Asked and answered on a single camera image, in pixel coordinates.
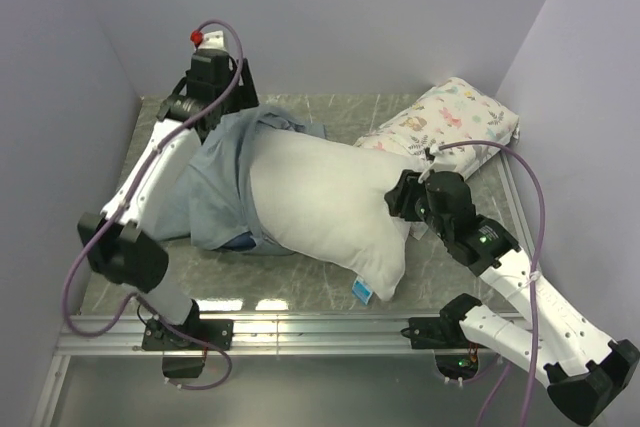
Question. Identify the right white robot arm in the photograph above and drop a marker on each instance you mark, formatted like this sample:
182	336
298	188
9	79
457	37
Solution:
582	368

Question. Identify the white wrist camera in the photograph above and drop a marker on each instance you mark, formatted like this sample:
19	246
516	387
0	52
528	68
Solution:
432	159
209	41

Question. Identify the aluminium mounting rail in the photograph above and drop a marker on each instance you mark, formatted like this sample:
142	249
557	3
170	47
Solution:
266	333

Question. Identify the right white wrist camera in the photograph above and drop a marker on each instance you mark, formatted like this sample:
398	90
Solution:
432	159

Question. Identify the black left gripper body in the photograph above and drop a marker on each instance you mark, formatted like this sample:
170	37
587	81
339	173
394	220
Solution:
242	96

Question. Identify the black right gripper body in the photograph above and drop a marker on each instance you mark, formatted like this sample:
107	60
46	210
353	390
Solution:
416	205

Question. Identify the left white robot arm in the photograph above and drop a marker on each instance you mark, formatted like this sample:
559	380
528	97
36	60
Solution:
116	241

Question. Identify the blue pillowcase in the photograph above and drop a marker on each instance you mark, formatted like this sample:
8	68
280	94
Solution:
211	203

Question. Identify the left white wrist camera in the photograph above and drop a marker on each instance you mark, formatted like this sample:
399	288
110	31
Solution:
209	41

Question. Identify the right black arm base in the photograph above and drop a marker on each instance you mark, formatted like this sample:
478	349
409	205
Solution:
456	358

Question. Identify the floral patterned pillow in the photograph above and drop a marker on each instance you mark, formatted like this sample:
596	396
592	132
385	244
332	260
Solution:
453	111

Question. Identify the white pillow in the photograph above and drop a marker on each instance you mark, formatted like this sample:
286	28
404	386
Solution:
326	200

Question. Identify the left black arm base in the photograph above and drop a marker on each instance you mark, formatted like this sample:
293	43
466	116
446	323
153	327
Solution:
184	355

